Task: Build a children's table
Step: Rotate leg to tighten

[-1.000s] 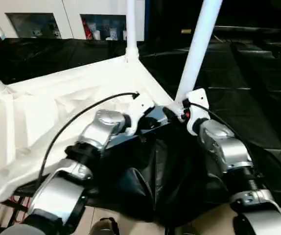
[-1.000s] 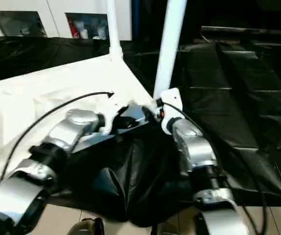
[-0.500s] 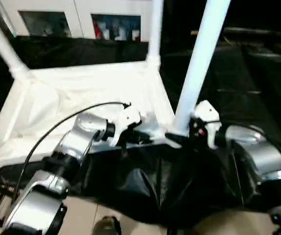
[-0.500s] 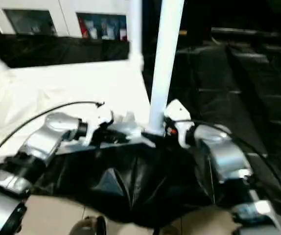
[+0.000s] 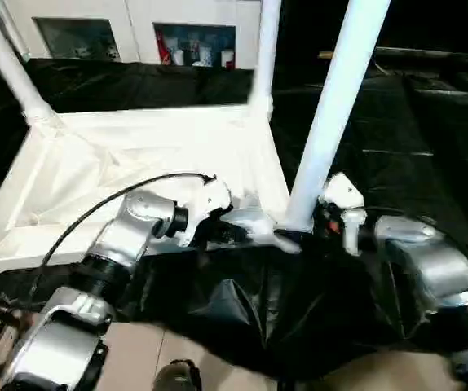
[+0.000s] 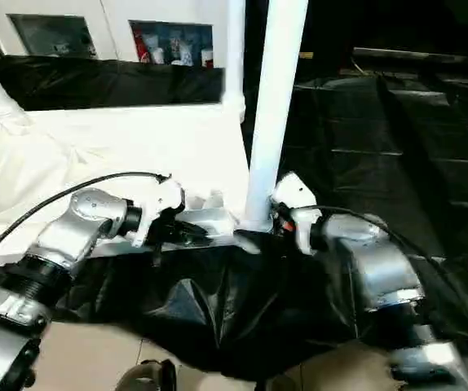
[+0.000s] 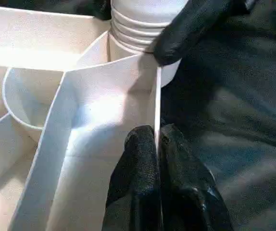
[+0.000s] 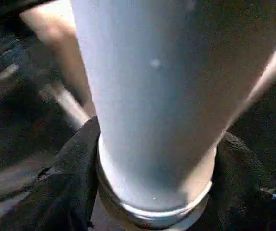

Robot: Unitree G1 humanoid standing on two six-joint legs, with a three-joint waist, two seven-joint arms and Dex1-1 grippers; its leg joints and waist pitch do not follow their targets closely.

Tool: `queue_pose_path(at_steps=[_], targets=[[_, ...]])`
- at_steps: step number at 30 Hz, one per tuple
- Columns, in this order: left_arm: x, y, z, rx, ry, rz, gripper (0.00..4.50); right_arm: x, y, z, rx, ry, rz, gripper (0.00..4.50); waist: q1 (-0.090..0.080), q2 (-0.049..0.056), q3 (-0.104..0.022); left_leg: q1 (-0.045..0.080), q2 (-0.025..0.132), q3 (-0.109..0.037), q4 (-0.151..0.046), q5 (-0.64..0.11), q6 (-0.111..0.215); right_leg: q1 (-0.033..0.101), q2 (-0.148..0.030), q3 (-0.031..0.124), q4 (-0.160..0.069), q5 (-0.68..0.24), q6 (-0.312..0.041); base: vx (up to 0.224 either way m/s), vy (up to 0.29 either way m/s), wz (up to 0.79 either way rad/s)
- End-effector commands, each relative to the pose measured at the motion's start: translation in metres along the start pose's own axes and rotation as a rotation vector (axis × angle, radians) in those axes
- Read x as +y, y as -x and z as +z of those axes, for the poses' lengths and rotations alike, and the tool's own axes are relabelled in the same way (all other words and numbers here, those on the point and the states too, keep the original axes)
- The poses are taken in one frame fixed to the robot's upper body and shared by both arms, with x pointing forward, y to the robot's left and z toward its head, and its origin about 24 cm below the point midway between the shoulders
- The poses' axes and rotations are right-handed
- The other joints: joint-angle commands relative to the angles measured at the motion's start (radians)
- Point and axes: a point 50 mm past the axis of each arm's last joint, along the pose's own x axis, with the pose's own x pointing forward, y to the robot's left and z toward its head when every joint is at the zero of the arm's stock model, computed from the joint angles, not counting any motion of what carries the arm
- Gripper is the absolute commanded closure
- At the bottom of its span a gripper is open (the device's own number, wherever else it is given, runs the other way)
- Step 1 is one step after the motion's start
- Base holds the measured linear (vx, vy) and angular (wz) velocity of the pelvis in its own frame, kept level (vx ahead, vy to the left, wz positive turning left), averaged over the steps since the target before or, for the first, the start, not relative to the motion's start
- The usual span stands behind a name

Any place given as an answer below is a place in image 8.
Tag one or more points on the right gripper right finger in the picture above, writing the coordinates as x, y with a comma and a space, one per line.
248, 192

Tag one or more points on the white plastic table top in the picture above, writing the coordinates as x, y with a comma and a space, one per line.
56, 38

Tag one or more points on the white plastic table leg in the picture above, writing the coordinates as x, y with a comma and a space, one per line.
152, 96

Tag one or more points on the black work mat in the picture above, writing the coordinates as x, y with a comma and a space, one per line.
13, 110

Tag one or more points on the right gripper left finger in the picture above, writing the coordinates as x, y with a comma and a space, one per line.
61, 187

